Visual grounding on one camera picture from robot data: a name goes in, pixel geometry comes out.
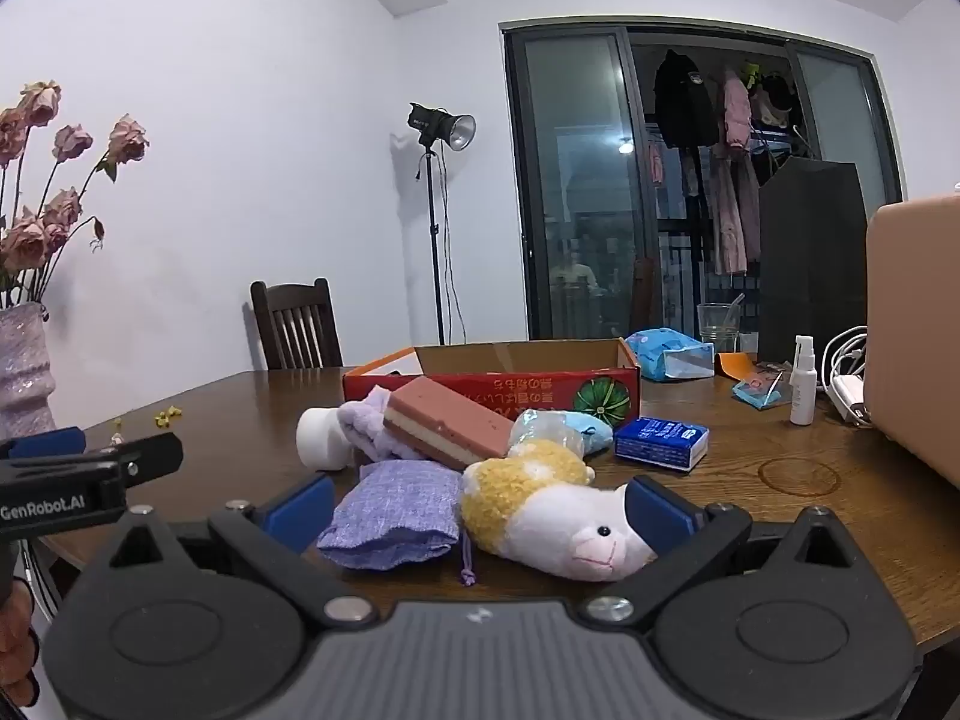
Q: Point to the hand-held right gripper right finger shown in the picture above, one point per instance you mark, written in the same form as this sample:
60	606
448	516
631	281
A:
660	517

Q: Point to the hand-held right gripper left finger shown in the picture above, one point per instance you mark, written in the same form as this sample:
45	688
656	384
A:
300	511

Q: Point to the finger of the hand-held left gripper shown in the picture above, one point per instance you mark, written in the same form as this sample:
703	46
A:
45	442
146	457

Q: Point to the white roll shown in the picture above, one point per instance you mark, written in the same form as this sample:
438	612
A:
319	439

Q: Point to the blue tissue packet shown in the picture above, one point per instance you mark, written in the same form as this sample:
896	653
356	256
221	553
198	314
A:
660	439

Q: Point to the lavender fluffy towel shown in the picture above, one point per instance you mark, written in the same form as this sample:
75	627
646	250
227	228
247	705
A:
360	420

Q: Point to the yellow and white alpaca plush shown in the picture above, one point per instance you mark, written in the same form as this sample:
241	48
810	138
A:
540	517

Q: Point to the clear bag with pale plush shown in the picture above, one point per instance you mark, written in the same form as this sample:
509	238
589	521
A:
540	431

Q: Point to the pink layered sponge block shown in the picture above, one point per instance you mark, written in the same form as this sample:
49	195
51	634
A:
450	420

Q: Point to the red cardboard box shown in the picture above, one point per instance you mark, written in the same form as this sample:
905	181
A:
525	390

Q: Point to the person's left hand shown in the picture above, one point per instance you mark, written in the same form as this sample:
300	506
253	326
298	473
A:
15	637

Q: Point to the small yellow scraps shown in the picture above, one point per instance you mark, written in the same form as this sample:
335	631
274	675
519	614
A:
169	416

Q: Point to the small blue snack packet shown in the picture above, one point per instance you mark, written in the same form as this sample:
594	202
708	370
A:
757	394

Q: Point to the blue wet wipes packet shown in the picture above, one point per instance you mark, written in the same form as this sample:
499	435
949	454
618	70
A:
660	349

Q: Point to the orange card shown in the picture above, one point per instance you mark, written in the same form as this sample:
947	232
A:
731	364

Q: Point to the white spray bottle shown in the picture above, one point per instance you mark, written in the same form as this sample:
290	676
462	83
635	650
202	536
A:
802	390

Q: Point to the small clear cup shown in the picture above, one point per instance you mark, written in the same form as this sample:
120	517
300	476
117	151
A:
748	343

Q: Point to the clear drinking glass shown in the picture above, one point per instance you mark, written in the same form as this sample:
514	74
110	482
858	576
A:
716	326

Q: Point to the dark wooden chair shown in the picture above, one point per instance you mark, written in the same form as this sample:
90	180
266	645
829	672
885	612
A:
292	291

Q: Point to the black paper bag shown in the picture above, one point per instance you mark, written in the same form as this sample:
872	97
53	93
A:
810	255

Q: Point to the long pale pink coat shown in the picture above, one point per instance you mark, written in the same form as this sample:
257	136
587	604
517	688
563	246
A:
731	217

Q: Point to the dried pink rose bouquet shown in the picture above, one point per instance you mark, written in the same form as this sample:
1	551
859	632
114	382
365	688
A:
127	139

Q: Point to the studio light on stand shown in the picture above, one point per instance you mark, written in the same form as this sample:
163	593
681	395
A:
431	122

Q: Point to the pink hanging jacket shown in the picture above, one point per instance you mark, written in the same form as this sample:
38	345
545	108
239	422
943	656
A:
736	109

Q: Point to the black hanging jacket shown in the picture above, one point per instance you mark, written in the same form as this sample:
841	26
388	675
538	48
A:
682	97

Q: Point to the sliding glass door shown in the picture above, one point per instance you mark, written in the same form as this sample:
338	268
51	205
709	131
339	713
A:
570	90

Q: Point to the hanging dark hats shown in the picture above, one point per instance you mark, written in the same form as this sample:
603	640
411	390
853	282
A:
772	94

